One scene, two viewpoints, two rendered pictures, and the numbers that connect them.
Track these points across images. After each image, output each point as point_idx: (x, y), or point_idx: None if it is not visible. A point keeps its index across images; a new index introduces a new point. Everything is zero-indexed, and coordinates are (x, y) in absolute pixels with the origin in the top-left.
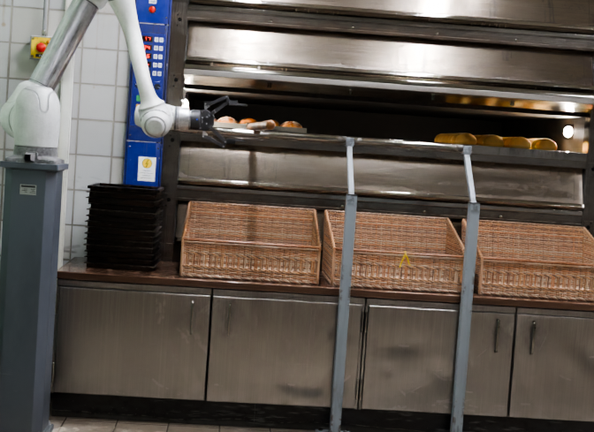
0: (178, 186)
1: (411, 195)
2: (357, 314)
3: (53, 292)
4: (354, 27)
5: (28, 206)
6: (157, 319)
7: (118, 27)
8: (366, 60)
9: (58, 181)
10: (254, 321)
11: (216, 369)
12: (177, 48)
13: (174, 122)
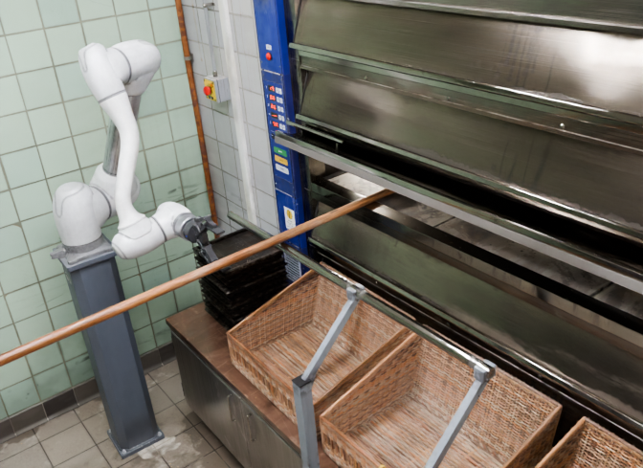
0: None
1: (510, 355)
2: None
3: (120, 353)
4: (449, 99)
5: (72, 290)
6: (216, 392)
7: (258, 71)
8: (463, 150)
9: (93, 273)
10: (267, 441)
11: (254, 459)
12: (298, 99)
13: None
